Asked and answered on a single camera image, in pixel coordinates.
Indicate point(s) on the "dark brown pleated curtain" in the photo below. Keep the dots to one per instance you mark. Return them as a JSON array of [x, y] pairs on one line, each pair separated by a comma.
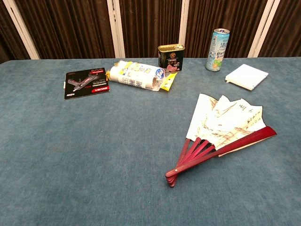
[[70, 28]]

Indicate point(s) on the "white bag rolls plastic pack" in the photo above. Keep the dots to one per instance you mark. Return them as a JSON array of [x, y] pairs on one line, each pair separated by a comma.
[[134, 74]]

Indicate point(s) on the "red ribbed paper folding fan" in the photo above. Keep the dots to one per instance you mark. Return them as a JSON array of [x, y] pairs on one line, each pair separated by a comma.
[[225, 122]]

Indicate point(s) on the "white partition frame post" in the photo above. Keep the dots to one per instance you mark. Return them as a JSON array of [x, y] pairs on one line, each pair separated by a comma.
[[21, 29], [116, 30], [261, 28], [183, 28]]

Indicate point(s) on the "blue felt table cover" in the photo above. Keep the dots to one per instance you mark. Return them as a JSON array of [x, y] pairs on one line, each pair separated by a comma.
[[94, 153]]

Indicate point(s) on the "flat white square box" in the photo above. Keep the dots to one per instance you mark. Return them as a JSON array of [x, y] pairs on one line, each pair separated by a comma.
[[247, 76]]

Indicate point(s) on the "black red product package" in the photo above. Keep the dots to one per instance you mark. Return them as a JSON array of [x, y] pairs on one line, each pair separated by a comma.
[[87, 84]]

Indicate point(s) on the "black luncheon meat tin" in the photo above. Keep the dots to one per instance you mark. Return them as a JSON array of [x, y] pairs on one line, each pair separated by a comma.
[[170, 60]]

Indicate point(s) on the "tall light blue drink can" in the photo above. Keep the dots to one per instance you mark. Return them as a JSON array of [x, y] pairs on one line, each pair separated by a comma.
[[217, 51]]

